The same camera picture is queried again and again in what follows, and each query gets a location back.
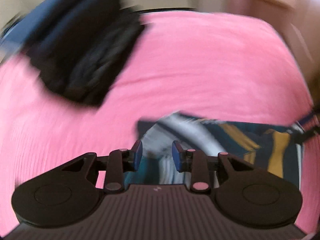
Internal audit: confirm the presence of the beige wooden headboard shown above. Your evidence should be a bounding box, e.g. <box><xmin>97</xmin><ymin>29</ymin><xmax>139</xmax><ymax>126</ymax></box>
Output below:
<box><xmin>226</xmin><ymin>0</ymin><xmax>319</xmax><ymax>84</ymax></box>

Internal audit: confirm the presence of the striped knit sweater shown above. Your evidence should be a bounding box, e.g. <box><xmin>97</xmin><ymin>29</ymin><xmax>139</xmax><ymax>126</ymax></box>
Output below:
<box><xmin>125</xmin><ymin>112</ymin><xmax>303</xmax><ymax>187</ymax></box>

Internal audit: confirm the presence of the dark folded clothes stack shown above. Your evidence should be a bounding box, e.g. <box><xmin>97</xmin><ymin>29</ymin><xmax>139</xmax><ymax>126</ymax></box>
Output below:
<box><xmin>27</xmin><ymin>0</ymin><xmax>145</xmax><ymax>106</ymax></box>

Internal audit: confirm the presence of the navy folded garment top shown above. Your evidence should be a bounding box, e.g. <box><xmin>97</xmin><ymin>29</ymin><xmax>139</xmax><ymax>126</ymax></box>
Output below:
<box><xmin>0</xmin><ymin>0</ymin><xmax>126</xmax><ymax>55</ymax></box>

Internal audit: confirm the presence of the pink bed blanket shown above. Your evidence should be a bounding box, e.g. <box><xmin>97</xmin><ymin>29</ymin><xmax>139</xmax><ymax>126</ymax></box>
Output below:
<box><xmin>1</xmin><ymin>11</ymin><xmax>313</xmax><ymax>235</ymax></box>

